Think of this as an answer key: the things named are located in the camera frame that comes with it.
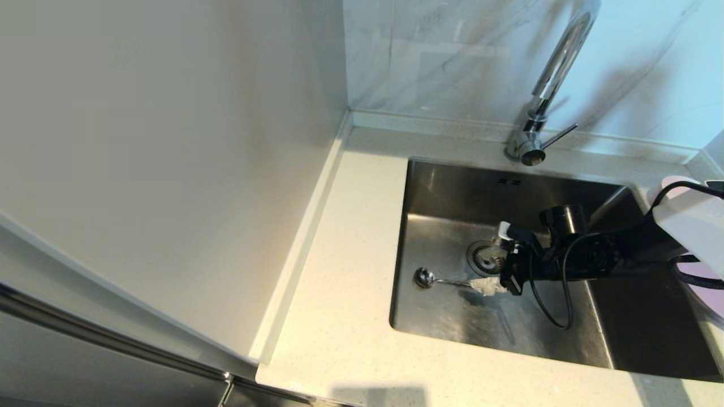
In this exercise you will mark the right gripper white-wrapped finger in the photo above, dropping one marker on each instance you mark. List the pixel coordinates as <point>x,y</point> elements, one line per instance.
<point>489,280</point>
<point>489,289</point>

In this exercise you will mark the pink plastic bowl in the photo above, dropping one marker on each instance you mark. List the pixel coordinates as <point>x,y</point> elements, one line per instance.
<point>670,183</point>

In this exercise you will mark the lilac plastic plate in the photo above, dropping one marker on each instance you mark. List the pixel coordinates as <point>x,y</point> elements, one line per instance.
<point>707,294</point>

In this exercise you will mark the chrome gooseneck faucet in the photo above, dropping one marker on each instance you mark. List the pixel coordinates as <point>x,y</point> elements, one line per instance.
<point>560,56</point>

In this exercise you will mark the metal spoon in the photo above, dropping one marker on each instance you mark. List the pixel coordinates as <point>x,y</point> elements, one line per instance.
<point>423,277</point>

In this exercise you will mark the stainless steel sink basin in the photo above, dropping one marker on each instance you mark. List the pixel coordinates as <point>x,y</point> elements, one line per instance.
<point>441,316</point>

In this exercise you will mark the grey appliance door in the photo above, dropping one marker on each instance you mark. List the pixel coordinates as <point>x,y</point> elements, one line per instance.
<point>68,367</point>

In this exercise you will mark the round metal drain strainer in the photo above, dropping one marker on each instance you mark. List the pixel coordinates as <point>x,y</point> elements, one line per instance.
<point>481,257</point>

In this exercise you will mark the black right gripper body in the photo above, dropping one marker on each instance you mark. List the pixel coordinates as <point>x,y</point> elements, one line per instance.
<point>537,263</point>

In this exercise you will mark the white cabinet side panel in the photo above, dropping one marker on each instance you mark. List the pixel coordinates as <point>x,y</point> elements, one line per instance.
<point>169,141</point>

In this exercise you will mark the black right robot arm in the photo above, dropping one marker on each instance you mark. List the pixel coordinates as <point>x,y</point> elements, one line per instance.
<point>690,226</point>

